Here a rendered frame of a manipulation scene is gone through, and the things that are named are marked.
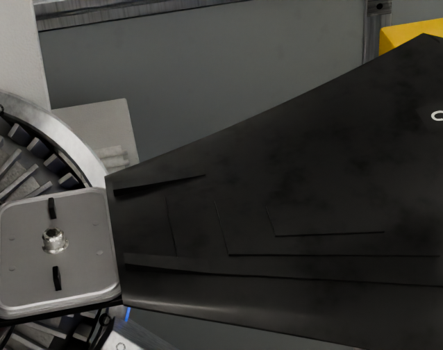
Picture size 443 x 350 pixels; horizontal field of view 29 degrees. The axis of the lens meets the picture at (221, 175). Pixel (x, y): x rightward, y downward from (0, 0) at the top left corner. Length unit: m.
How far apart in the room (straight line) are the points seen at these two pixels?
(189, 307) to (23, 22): 0.35
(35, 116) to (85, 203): 0.17
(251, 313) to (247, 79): 0.86
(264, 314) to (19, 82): 0.34
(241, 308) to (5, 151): 0.22
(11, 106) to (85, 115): 0.53
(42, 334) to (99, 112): 0.64
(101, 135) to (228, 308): 0.73
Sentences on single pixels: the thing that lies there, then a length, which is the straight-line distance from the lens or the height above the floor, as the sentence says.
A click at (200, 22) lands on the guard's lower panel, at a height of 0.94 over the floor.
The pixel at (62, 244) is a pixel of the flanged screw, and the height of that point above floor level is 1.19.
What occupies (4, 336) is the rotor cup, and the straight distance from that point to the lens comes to 0.51.
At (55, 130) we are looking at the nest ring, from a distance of 0.64.
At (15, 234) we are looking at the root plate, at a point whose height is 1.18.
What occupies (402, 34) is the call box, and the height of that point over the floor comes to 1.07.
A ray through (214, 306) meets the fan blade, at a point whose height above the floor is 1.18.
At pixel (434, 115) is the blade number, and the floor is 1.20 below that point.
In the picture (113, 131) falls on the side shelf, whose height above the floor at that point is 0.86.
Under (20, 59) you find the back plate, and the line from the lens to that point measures 0.69.
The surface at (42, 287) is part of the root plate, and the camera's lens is 0.44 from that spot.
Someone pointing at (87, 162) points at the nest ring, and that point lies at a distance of 0.64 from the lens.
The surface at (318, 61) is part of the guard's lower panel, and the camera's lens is 1.27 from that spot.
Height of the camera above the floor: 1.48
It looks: 37 degrees down
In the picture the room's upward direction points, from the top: 5 degrees counter-clockwise
